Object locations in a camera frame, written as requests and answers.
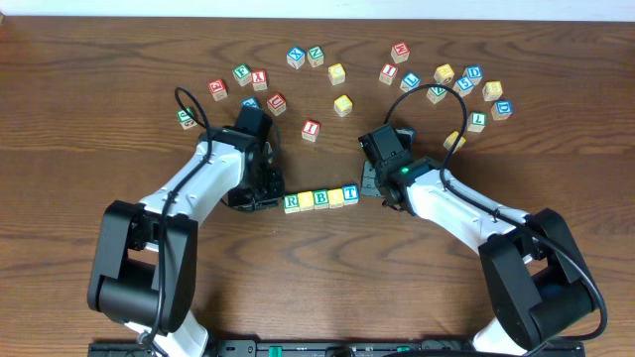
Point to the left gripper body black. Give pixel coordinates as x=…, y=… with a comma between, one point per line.
x=259, y=196

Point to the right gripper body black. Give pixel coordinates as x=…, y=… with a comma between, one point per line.
x=370, y=183

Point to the blue T block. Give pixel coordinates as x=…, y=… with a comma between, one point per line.
x=350, y=194

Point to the green R block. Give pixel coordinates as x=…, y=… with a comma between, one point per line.
x=291, y=203

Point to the yellow O block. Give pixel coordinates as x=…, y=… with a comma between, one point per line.
x=306, y=200
x=335, y=198

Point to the green B block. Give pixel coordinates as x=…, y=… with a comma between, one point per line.
x=320, y=199

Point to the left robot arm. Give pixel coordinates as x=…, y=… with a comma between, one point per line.
x=144, y=269

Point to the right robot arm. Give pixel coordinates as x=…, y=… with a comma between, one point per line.
x=537, y=280

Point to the blue 2 block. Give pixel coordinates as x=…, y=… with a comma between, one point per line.
x=412, y=133

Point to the red I block near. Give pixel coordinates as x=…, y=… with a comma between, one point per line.
x=310, y=130

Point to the red i block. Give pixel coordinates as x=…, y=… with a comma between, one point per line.
x=388, y=73
x=310, y=130

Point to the red U block far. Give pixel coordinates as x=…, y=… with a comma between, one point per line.
x=277, y=104

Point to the yellow K block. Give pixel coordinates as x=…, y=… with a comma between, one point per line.
x=454, y=141

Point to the yellow block centre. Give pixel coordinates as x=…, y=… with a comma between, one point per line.
x=343, y=105

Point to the blue P block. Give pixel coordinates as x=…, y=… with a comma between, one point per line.
x=250, y=102

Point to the green J block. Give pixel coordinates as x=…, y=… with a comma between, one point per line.
x=186, y=118

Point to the green Z block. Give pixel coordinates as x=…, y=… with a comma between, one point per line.
x=436, y=93

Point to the blue L block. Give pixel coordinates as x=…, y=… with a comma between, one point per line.
x=410, y=81

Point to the red Y block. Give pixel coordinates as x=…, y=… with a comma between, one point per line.
x=259, y=80

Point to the red G block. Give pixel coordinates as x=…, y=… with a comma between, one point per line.
x=217, y=89

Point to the red I block far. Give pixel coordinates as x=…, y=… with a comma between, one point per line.
x=388, y=73

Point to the green 7 block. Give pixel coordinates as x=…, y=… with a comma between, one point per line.
x=476, y=122

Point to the green F block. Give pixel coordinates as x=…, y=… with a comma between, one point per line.
x=242, y=74

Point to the yellow C block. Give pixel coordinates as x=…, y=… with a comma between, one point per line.
x=336, y=74

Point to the yellow block far right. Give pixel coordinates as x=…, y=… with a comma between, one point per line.
x=444, y=74

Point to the blue 5 block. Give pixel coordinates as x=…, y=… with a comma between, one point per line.
x=463, y=86

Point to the blue X block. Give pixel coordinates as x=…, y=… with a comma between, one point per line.
x=296, y=57

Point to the green N block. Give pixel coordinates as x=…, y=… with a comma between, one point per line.
x=315, y=56

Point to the blue D block right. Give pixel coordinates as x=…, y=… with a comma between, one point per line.
x=501, y=110

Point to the blue d block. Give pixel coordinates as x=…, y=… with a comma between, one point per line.
x=473, y=73
x=501, y=110

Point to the blue D block far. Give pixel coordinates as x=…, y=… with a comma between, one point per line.
x=473, y=73

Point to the yellow 8 block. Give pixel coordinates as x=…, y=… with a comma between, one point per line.
x=492, y=90

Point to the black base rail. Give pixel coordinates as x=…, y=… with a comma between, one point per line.
x=250, y=348

